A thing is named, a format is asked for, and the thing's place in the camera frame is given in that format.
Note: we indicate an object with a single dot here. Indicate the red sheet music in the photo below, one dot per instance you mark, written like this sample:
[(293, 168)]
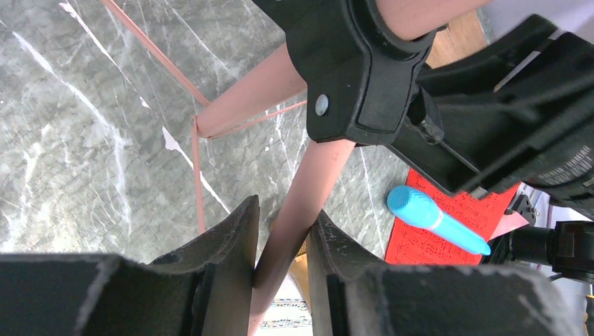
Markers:
[(409, 245)]

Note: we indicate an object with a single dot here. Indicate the gold toy microphone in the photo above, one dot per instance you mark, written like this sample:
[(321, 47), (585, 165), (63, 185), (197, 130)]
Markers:
[(299, 272)]

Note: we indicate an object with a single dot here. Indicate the black desktop mic stand right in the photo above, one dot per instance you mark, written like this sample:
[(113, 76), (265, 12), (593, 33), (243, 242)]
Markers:
[(564, 245)]

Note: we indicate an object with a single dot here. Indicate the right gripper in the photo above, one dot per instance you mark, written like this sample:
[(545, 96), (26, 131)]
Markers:
[(519, 110)]

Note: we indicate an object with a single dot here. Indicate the blue toy microphone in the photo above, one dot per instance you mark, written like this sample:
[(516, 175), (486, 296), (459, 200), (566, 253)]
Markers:
[(417, 209)]

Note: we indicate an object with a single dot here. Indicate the white sheet music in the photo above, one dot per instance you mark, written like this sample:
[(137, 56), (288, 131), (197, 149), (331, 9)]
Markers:
[(288, 313)]

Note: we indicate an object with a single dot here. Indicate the wooden board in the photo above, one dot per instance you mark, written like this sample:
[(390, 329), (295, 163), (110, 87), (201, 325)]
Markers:
[(463, 37)]

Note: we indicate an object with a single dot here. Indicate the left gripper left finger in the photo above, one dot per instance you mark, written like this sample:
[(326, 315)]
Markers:
[(201, 288)]

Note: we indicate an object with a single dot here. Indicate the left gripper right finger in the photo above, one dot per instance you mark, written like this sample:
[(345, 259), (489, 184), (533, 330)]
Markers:
[(353, 292)]

